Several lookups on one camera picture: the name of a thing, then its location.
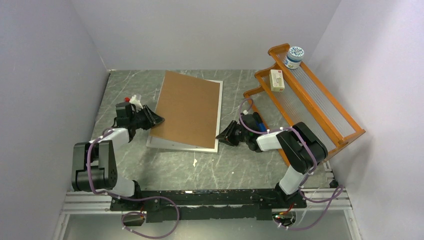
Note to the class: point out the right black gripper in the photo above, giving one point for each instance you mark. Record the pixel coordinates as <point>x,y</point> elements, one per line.
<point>226,135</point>

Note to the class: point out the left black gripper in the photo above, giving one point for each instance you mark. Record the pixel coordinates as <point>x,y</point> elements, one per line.
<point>155,118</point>

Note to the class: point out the white picture frame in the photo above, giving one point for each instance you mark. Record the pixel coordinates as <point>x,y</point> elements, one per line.
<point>159,143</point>

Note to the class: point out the brown backing board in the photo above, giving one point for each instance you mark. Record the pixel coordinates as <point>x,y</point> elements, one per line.
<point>189,106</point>

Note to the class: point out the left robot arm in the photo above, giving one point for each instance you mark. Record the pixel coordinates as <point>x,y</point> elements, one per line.
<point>94,167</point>

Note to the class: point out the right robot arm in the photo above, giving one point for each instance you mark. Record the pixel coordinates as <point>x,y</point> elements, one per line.
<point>302,148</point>

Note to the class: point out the blue stapler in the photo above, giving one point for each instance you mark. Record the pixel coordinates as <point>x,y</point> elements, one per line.
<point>259,122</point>

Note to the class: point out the orange wooden shelf rack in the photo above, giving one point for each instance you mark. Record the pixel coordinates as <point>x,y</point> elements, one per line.
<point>306,99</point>

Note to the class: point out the small cream box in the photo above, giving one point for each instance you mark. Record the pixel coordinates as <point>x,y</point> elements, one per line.
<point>276,79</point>

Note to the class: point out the blue white round jar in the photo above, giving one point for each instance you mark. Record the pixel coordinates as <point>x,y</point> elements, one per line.
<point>294,57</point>

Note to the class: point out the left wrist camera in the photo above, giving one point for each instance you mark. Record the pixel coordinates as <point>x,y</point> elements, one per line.
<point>135,100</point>

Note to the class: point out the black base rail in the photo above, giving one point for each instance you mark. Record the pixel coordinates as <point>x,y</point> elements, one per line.
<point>168,205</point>

